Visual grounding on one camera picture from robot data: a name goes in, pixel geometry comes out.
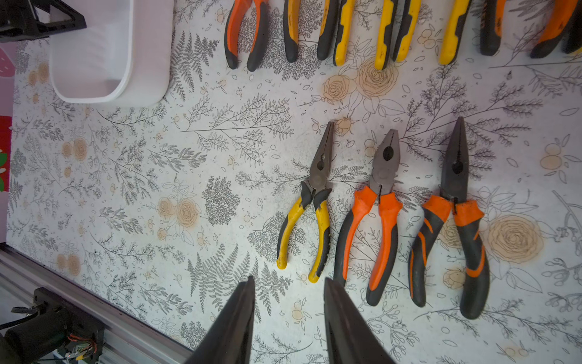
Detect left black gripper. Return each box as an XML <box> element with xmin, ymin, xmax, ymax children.
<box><xmin>1</xmin><ymin>0</ymin><xmax>86</xmax><ymax>43</ymax></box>

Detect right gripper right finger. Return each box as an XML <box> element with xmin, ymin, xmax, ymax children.
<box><xmin>324</xmin><ymin>278</ymin><xmax>395</xmax><ymax>364</ymax></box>

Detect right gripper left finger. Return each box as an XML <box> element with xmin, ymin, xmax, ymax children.
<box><xmin>186</xmin><ymin>276</ymin><xmax>256</xmax><ymax>363</ymax></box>

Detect white plastic storage box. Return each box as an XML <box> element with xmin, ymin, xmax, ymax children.
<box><xmin>49</xmin><ymin>0</ymin><xmax>174</xmax><ymax>107</ymax></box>

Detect yellow grey needle-nose pliers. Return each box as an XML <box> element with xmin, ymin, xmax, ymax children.
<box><xmin>276</xmin><ymin>120</ymin><xmax>336</xmax><ymax>284</ymax></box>

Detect orange black long-nose pliers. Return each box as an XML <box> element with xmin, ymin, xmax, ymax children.
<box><xmin>408</xmin><ymin>116</ymin><xmax>491</xmax><ymax>320</ymax></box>

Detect small orange black pliers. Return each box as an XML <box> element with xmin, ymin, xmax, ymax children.
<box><xmin>223</xmin><ymin>0</ymin><xmax>270</xmax><ymax>73</ymax></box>

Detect yellow striped needle-nose pliers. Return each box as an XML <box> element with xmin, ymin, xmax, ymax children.
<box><xmin>332</xmin><ymin>0</ymin><xmax>398</xmax><ymax>70</ymax></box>

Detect yellow black diagonal pliers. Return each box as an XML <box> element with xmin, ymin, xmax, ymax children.
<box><xmin>283</xmin><ymin>0</ymin><xmax>340</xmax><ymax>63</ymax></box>

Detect yellow black flat-nose pliers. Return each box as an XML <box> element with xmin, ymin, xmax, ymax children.
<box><xmin>393</xmin><ymin>0</ymin><xmax>474</xmax><ymax>67</ymax></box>

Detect orange black Greener pliers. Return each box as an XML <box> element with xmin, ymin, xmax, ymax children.
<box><xmin>479</xmin><ymin>1</ymin><xmax>581</xmax><ymax>59</ymax></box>

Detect yellow black combination pliers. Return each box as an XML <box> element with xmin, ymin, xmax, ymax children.
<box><xmin>563</xmin><ymin>9</ymin><xmax>582</xmax><ymax>55</ymax></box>

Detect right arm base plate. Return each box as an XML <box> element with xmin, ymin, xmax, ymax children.
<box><xmin>1</xmin><ymin>288</ymin><xmax>105</xmax><ymax>363</ymax></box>

